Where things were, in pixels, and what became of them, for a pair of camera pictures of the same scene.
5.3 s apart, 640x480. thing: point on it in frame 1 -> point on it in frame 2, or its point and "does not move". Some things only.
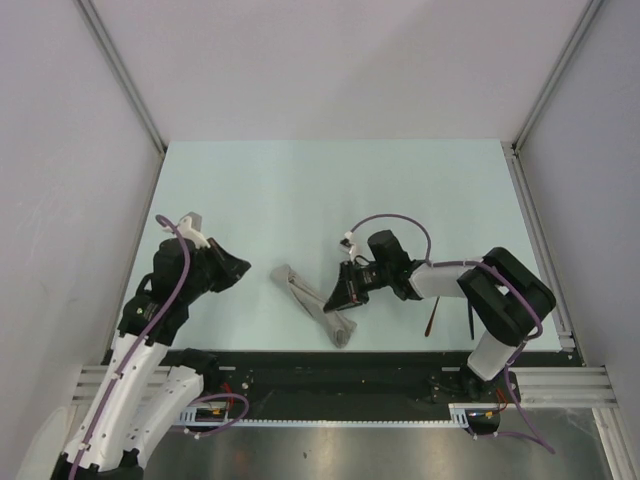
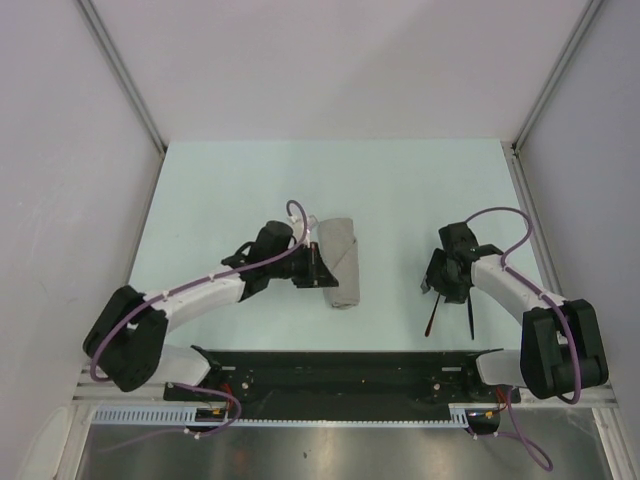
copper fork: [431, 318] does not move
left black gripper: [232, 267] -> [315, 273]
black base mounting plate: [358, 387] does not move
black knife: [471, 321] does not move
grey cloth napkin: [336, 325] -> [338, 244]
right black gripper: [348, 291] -> [455, 294]
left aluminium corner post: [91, 14] does not move
